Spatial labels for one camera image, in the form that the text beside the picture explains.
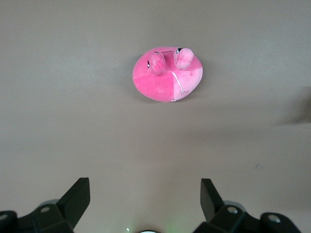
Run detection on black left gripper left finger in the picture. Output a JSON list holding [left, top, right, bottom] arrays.
[[0, 177, 91, 233]]

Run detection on bright pink round plush toy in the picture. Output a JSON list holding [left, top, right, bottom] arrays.
[[132, 45, 204, 103]]

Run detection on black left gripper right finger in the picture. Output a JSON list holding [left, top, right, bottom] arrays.
[[194, 179, 302, 233]]

